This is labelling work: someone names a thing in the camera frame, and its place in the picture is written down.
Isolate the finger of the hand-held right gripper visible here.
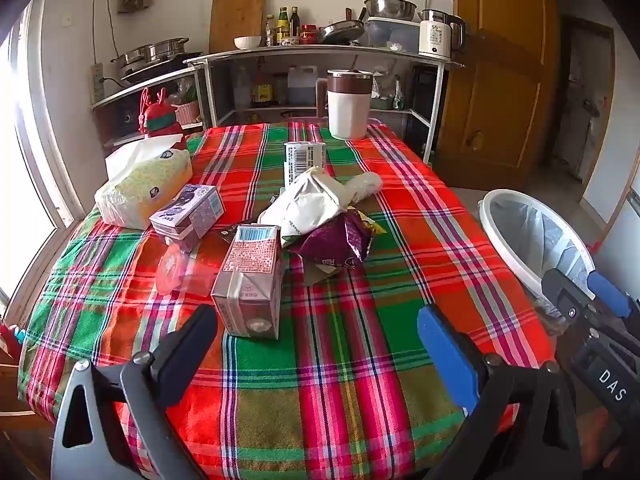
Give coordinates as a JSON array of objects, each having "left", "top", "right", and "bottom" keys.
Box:
[
  {"left": 541, "top": 269, "right": 601, "bottom": 322},
  {"left": 586, "top": 270, "right": 640, "bottom": 322}
]

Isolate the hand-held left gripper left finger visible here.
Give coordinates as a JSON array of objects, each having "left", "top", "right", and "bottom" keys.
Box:
[{"left": 50, "top": 304, "right": 219, "bottom": 480}]

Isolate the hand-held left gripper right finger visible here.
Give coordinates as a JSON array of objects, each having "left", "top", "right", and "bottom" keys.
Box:
[{"left": 417, "top": 304, "right": 584, "bottom": 480}]

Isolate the white trash bin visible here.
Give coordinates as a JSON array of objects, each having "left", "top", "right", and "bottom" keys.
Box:
[{"left": 479, "top": 189, "right": 596, "bottom": 311}]

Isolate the small purple carton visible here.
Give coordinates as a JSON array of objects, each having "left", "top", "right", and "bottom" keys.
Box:
[{"left": 149, "top": 184, "right": 226, "bottom": 254}]

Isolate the yellow snack packet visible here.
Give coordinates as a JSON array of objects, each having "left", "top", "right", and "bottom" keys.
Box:
[{"left": 357, "top": 212, "right": 389, "bottom": 237}]

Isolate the purple snack bag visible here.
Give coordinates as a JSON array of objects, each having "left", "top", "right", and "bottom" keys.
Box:
[{"left": 289, "top": 207, "right": 374, "bottom": 271}]

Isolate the white bag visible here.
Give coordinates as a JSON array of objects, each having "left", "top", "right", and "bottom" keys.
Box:
[{"left": 257, "top": 166, "right": 351, "bottom": 249}]

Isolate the white yogurt cup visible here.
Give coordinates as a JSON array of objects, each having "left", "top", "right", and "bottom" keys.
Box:
[{"left": 282, "top": 141, "right": 328, "bottom": 191}]

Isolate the person's right hand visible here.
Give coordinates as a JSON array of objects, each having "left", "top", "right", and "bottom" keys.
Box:
[{"left": 582, "top": 402, "right": 632, "bottom": 471}]

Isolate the clear bin liner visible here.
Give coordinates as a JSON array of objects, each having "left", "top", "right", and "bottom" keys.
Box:
[{"left": 487, "top": 195, "right": 594, "bottom": 321}]

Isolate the plaid tablecloth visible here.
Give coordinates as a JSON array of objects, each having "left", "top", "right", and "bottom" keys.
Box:
[{"left": 17, "top": 122, "right": 556, "bottom": 480}]

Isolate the large brown sachet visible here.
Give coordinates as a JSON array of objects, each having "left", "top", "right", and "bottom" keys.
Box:
[{"left": 300, "top": 256, "right": 346, "bottom": 288}]

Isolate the yellow tissue pack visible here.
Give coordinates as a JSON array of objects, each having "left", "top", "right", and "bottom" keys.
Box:
[{"left": 94, "top": 135, "right": 194, "bottom": 231}]

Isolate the clear plastic bag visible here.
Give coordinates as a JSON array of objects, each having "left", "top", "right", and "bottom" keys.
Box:
[{"left": 340, "top": 171, "right": 385, "bottom": 206}]

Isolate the red antler bottle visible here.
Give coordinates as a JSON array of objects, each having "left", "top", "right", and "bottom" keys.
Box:
[{"left": 137, "top": 86, "right": 190, "bottom": 151}]

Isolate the wooden door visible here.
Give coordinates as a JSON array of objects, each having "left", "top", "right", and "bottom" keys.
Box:
[{"left": 432, "top": 0, "right": 562, "bottom": 191}]

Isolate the pink basket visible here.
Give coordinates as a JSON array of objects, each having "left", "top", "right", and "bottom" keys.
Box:
[{"left": 172, "top": 101, "right": 202, "bottom": 126}]

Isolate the low white side shelf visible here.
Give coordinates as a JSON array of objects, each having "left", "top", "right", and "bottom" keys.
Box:
[{"left": 90, "top": 67, "right": 206, "bottom": 149}]

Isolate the cooking oil bottle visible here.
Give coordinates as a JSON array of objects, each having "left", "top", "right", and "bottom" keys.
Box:
[{"left": 251, "top": 57, "right": 274, "bottom": 106}]

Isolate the white mug with brown lid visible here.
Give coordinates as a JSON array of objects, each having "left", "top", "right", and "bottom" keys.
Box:
[{"left": 315, "top": 69, "right": 375, "bottom": 141}]

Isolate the green basket with bags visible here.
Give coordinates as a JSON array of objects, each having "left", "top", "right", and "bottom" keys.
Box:
[{"left": 370, "top": 77, "right": 407, "bottom": 111}]

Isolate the black induction cooker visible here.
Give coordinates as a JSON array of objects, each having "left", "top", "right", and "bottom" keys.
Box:
[{"left": 120, "top": 51, "right": 203, "bottom": 85}]

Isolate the white power strip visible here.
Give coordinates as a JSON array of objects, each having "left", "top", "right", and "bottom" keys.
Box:
[{"left": 90, "top": 62, "right": 105, "bottom": 105}]

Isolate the white plastic jug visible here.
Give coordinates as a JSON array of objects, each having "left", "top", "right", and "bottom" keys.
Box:
[{"left": 287, "top": 65, "right": 319, "bottom": 107}]

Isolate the steel steamer pot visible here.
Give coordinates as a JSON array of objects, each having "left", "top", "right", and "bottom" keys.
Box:
[{"left": 110, "top": 37, "right": 190, "bottom": 75}]

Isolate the white electric kettle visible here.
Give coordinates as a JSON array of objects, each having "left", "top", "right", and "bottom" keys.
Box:
[{"left": 417, "top": 8, "right": 467, "bottom": 59}]

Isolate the clear lidded plastic container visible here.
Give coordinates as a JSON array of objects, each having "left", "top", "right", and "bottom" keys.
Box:
[{"left": 365, "top": 16, "right": 422, "bottom": 54}]

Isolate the white metal shelf rack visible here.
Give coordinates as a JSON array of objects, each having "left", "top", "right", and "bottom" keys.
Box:
[{"left": 185, "top": 44, "right": 466, "bottom": 163}]

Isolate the wooden cutting board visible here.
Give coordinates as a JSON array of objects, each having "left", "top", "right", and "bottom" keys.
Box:
[{"left": 208, "top": 0, "right": 267, "bottom": 54}]

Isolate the steel mixing bowl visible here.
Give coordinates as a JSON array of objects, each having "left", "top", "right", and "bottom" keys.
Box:
[{"left": 363, "top": 0, "right": 418, "bottom": 22}]

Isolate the frying pan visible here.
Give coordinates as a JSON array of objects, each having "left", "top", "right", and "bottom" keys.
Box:
[{"left": 317, "top": 7, "right": 369, "bottom": 46}]

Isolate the white window frame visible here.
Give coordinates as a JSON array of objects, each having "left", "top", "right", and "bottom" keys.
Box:
[{"left": 0, "top": 0, "right": 87, "bottom": 311}]

